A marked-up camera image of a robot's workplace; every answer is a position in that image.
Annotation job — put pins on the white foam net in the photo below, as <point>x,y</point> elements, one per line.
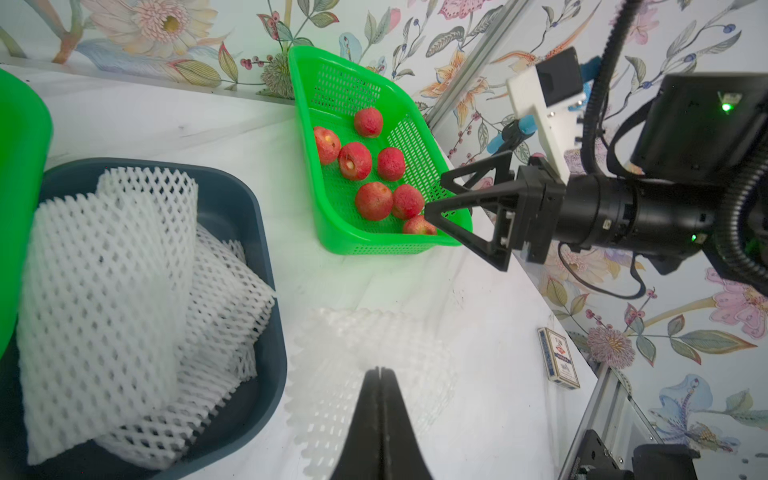
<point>335,348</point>
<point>229,308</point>
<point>104,293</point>

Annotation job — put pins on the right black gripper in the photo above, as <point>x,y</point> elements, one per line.
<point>665,223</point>

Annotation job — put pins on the netted apple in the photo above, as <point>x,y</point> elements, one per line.
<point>418,225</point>
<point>408,202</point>
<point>355,161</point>
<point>391,164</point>
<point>374,201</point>

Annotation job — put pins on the green plastic basket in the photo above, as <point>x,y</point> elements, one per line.
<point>328,91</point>
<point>26,133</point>

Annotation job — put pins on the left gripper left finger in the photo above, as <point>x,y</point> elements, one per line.
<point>361,454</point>

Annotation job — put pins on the red apple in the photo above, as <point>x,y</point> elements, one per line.
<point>368,122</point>
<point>328,145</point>

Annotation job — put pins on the small framed card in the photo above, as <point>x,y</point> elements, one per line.
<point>559,365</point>

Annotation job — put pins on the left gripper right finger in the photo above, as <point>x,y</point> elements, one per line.
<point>400,456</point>

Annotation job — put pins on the left green plastic basket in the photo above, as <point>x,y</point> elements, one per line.
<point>26,133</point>

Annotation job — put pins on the right green plastic basket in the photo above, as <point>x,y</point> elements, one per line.
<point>328,91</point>

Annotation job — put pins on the dark teal plastic bin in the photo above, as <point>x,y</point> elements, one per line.
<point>228,209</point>

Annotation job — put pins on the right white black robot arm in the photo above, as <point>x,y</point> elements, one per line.
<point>599,154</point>

